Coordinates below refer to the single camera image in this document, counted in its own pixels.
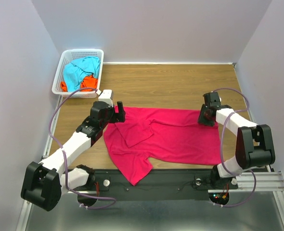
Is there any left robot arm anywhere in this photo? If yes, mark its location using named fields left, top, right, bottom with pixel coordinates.
left=21, top=101, right=126, bottom=211

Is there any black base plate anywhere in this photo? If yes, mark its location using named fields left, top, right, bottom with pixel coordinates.
left=76, top=169, right=238, bottom=201

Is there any aluminium rail frame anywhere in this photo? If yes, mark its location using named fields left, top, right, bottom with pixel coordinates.
left=17, top=64, right=284, bottom=231

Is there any pink t-shirt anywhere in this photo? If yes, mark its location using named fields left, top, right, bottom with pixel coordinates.
left=103, top=107, right=220, bottom=186

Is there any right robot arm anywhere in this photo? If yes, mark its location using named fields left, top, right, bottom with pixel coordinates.
left=198, top=91, right=275, bottom=188

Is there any light blue t-shirt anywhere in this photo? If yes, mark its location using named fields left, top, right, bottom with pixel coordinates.
left=63, top=56, right=101, bottom=92

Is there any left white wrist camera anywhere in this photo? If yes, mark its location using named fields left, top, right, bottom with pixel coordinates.
left=96, top=90, right=114, bottom=106

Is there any white plastic basket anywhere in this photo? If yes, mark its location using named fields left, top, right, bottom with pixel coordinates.
left=52, top=49, right=104, bottom=97

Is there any orange t-shirt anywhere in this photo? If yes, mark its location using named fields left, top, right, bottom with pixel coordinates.
left=60, top=75, right=98, bottom=92

